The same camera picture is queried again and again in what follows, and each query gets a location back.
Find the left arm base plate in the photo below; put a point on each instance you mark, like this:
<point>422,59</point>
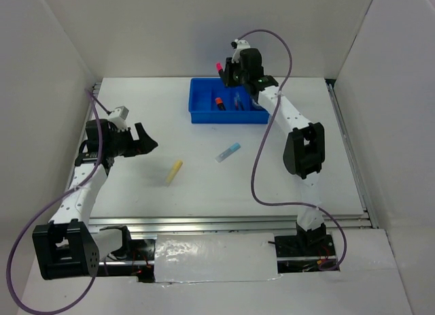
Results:
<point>136,261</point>

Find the light blue highlighter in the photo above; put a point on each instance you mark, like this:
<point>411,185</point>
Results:
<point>228,152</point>

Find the white foil sheet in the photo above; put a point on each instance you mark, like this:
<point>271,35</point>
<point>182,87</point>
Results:
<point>232,257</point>

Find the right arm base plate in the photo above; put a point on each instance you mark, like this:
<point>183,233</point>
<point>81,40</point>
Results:
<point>293,257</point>

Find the orange highlighter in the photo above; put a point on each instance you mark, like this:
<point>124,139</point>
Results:
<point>220,104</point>

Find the yellow highlighter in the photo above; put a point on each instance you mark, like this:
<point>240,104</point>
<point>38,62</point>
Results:
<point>173,172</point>

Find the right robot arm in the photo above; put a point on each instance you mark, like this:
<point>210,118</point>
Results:
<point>304,150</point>

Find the red gel pen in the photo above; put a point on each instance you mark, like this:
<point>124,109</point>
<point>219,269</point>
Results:
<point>236,101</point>

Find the pink highlighter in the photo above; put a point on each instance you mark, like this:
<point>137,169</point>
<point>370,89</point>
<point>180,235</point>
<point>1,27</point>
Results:
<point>220,71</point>

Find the blue plastic divided bin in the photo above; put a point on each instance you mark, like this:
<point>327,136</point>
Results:
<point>203,109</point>

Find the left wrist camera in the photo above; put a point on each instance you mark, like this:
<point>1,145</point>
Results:
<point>118,117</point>

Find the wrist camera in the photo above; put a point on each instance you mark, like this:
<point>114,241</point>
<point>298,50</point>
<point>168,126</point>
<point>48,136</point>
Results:
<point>118,117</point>
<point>238,45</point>

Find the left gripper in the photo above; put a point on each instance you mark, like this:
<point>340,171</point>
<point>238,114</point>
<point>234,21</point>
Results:
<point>141,146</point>

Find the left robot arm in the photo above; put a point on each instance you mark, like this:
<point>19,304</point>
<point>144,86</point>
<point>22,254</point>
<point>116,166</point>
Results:
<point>65,248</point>

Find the blue gel pen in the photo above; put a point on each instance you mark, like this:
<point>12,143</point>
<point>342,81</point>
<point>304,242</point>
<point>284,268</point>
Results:
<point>240,103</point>

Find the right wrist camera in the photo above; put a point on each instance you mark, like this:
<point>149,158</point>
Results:
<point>238,45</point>

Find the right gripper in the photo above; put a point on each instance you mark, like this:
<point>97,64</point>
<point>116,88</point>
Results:
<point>229,66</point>

